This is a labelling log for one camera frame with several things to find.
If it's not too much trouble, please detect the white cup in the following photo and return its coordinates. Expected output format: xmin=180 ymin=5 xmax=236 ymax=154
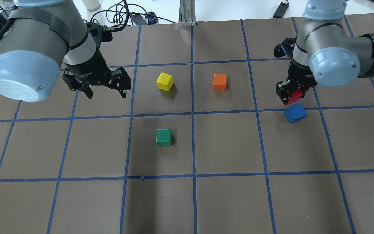
xmin=82 ymin=0 xmax=101 ymax=12

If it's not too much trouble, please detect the blue wooden block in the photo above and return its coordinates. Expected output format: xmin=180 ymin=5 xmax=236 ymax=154
xmin=284 ymin=103 xmax=307 ymax=124

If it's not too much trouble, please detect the black power adapter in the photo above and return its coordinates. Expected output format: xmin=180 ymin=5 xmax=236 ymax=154
xmin=131 ymin=13 xmax=147 ymax=25

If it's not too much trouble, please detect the yellow wooden block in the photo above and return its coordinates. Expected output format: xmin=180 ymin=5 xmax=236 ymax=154
xmin=156 ymin=72 xmax=174 ymax=92

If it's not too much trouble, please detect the green wooden block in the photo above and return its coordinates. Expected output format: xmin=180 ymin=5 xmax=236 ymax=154
xmin=156 ymin=129 xmax=173 ymax=147

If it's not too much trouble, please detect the black cable bundle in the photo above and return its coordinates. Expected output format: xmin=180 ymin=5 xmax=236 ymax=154
xmin=91 ymin=0 xmax=176 ymax=31

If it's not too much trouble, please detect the aluminium frame post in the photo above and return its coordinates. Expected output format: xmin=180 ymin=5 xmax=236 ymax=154
xmin=179 ymin=0 xmax=197 ymax=27

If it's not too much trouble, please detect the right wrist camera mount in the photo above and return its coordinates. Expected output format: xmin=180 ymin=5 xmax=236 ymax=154
xmin=274 ymin=37 xmax=297 ymax=59

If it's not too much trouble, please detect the red wooden block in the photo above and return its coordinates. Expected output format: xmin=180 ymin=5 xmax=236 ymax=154
xmin=281 ymin=88 xmax=303 ymax=106

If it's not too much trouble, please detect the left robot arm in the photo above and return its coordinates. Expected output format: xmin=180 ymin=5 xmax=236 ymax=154
xmin=0 ymin=0 xmax=132 ymax=102

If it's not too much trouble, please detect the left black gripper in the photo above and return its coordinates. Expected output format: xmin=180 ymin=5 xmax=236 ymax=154
xmin=62 ymin=52 xmax=132 ymax=99

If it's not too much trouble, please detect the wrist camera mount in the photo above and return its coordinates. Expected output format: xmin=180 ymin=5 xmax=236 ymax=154
xmin=86 ymin=22 xmax=113 ymax=44
xmin=274 ymin=37 xmax=297 ymax=59

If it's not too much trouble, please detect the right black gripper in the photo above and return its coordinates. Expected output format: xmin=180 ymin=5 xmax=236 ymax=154
xmin=275 ymin=62 xmax=317 ymax=105

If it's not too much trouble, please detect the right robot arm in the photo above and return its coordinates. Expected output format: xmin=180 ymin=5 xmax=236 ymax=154
xmin=274 ymin=0 xmax=374 ymax=106

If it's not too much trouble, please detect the orange wooden block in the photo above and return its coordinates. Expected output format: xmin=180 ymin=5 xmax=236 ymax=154
xmin=213 ymin=74 xmax=227 ymax=92

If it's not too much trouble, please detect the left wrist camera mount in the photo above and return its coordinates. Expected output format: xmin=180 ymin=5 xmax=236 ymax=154
xmin=86 ymin=22 xmax=113 ymax=44

